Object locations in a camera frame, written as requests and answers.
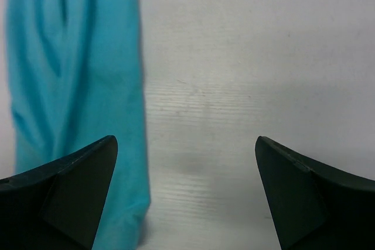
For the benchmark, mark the teal t-shirt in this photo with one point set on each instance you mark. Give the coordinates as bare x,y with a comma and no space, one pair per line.
75,75

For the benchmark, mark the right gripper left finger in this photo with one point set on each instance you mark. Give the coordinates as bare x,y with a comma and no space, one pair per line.
58,205

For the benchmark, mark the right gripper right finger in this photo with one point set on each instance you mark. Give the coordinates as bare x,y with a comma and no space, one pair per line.
314,205

